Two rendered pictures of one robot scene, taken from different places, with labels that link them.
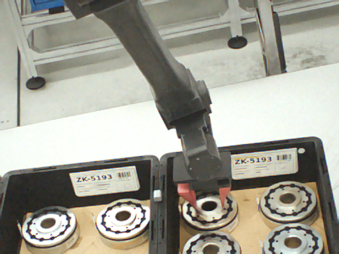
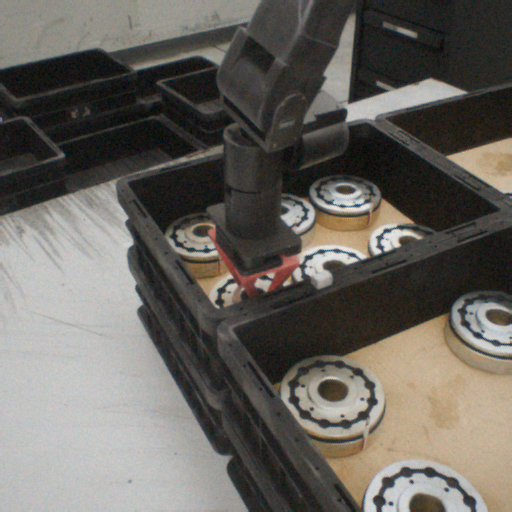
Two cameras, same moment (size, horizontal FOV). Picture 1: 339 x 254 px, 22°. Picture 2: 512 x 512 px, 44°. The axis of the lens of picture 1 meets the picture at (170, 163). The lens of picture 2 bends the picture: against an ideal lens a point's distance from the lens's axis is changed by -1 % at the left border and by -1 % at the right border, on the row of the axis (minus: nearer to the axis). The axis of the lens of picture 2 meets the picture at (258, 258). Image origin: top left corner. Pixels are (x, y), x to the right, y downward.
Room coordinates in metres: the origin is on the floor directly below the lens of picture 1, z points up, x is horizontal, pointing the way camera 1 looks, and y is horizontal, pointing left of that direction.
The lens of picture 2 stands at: (1.47, 0.39, 1.33)
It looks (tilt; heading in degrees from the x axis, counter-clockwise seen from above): 37 degrees down; 234
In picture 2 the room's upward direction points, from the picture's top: straight up
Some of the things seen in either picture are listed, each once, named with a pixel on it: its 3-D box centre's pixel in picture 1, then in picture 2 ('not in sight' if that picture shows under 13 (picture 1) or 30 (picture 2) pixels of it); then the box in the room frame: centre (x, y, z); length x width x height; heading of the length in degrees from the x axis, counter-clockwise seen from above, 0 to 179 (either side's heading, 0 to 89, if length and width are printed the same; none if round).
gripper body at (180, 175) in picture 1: (200, 158); (253, 209); (1.16, -0.05, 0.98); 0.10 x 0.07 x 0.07; 81
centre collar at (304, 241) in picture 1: (292, 243); (277, 211); (1.03, -0.18, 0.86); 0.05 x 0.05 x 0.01
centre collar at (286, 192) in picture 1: (287, 199); (203, 232); (1.14, -0.20, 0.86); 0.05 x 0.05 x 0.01
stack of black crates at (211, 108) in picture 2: not in sight; (236, 148); (0.44, -1.16, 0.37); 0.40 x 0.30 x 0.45; 0
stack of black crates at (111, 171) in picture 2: not in sight; (127, 200); (0.84, -1.16, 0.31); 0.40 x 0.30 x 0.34; 0
